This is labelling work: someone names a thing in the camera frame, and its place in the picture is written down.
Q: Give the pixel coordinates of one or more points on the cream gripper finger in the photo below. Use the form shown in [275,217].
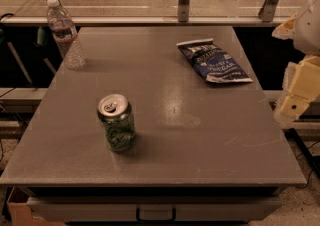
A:
[285,30]
[301,87]

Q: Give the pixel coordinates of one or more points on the cardboard box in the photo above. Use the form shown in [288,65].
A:
[21,214]

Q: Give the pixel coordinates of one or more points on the green soda can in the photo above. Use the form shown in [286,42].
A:
[115,114]

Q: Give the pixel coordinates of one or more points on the grey table drawer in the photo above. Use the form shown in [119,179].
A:
[123,209]

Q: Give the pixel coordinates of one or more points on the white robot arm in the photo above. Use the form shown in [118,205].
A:
[306,36]

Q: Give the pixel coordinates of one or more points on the clear plastic water bottle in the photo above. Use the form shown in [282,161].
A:
[65,35]

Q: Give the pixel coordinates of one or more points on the blue chip bag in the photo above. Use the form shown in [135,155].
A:
[212,63]

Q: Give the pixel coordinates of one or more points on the black drawer handle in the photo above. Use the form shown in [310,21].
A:
[155,213]

